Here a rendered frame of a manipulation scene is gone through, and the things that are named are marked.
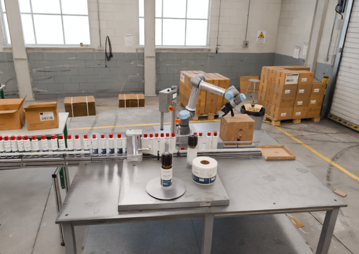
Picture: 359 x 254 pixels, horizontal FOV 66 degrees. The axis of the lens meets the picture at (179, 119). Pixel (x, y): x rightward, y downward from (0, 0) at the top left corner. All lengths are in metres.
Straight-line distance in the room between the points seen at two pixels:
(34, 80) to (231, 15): 5.58
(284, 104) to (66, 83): 5.45
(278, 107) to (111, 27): 4.58
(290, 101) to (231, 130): 3.47
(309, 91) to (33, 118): 5.20
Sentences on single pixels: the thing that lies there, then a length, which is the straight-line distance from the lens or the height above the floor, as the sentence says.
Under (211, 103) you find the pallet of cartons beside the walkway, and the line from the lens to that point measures 6.20.
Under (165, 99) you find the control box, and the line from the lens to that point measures 2.54.
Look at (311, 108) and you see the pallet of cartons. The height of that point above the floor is 0.34.
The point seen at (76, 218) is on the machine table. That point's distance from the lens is 2.09.
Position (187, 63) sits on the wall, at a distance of 8.19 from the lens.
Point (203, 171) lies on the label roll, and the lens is 2.20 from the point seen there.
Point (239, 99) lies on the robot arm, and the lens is 2.88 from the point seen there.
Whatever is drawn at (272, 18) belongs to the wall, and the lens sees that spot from 9.16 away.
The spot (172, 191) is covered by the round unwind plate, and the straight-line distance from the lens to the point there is 2.15.
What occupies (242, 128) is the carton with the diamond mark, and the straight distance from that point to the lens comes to 3.00.
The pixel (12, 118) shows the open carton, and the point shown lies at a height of 0.92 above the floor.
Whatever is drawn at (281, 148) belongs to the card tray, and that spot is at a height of 0.83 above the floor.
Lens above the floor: 2.11
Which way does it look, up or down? 20 degrees down
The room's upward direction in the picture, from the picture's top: 2 degrees clockwise
